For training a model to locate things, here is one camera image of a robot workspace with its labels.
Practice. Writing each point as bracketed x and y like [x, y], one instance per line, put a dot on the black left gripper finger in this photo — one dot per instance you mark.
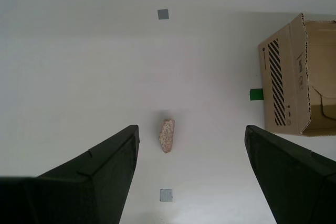
[302, 187]
[78, 197]

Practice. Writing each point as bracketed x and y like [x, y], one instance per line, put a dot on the speckled pinkish granite rock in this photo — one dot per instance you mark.
[167, 136]

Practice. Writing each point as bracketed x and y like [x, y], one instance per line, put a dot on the open brown cardboard box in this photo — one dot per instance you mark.
[288, 77]

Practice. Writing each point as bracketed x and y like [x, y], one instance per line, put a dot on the grey square tape marker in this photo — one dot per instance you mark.
[163, 14]
[166, 195]

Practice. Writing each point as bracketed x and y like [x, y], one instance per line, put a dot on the green tape marker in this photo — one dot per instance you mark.
[256, 94]

